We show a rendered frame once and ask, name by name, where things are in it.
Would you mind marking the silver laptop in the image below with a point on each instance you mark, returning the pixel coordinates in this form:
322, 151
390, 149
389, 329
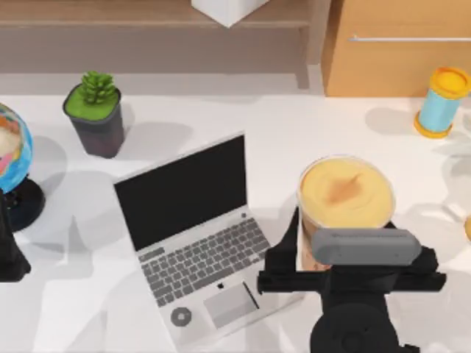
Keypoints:
184, 206

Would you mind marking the cup of yellow drink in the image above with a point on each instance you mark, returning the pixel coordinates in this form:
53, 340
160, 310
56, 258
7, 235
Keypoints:
346, 191

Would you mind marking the globe on black stand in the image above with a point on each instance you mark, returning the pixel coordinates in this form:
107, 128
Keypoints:
14, 147

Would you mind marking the green plant in grey pot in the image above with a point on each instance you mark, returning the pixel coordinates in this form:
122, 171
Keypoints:
97, 121

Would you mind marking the wooden open shelf unit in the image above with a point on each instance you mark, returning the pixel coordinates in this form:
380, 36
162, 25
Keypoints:
110, 40

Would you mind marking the white box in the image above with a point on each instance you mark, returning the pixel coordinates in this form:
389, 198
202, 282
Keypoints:
228, 9

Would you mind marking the yellow round object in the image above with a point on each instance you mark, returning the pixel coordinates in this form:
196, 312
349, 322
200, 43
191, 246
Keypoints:
468, 228

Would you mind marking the blue and yellow can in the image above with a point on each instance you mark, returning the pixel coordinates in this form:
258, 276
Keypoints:
439, 106

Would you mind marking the pale grey rounded box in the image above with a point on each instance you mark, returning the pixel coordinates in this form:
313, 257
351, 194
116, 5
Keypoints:
364, 246

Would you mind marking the wooden cupboard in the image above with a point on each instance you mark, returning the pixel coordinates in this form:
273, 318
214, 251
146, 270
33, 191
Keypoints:
390, 70

